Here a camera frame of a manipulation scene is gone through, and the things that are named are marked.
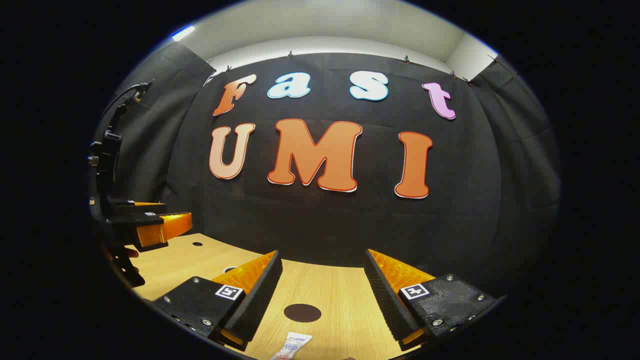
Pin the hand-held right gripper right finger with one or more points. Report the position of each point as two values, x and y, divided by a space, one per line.
387 300

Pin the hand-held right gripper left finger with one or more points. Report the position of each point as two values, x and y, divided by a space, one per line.
257 300

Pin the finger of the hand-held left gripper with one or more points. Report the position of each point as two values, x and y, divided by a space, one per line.
130 206
150 220

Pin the brown round coaster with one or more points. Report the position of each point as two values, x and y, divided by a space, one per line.
302 313

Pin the white toothpaste tube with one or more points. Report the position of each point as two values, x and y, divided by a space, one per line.
294 344

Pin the wooden desktop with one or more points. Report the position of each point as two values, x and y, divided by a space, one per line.
330 290

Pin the black backdrop cloth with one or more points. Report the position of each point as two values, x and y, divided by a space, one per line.
325 220

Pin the ceiling light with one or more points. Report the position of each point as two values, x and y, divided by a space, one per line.
182 33

